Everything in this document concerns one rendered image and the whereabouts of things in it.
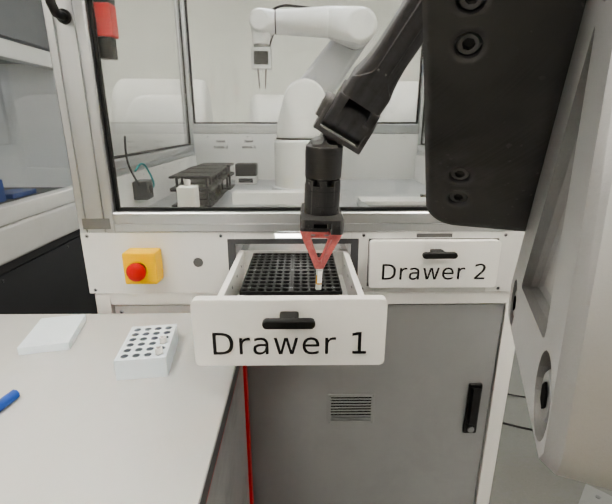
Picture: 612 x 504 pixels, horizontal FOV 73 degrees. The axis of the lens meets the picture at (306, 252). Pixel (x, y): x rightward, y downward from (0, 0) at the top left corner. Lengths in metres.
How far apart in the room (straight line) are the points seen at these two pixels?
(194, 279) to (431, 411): 0.69
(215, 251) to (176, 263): 0.09
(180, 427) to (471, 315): 0.71
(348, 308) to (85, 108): 0.67
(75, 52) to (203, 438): 0.75
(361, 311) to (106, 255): 0.62
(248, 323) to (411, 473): 0.82
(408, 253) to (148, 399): 0.59
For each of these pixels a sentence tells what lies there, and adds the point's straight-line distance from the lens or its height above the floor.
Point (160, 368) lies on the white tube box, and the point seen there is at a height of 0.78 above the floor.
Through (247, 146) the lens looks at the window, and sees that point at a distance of 0.91.
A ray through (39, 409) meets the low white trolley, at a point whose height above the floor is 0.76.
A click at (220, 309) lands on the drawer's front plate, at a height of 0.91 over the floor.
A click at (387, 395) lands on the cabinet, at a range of 1.14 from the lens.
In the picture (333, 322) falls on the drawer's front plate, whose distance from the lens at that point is 0.62.
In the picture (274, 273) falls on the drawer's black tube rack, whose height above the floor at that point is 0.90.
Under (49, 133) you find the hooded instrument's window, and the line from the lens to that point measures 1.67.
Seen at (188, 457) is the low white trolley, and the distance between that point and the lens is 0.62.
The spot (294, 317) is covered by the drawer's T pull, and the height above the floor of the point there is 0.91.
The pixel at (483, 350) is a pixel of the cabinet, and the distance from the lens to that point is 1.14.
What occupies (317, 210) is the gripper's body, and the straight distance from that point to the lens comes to 0.64.
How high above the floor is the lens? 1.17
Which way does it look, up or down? 17 degrees down
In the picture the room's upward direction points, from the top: straight up
